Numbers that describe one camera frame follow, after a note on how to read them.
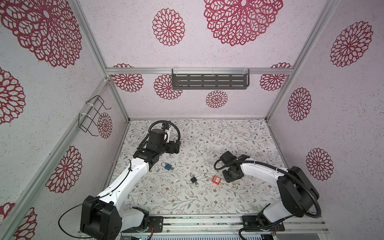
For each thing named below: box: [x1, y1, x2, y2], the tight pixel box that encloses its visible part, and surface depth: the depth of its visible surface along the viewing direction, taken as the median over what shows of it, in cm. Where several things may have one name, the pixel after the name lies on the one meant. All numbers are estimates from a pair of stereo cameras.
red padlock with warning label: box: [211, 175, 222, 186], surface depth 89 cm
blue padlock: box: [164, 163, 173, 171], surface depth 96 cm
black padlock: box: [190, 173, 198, 184], surface depth 91 cm
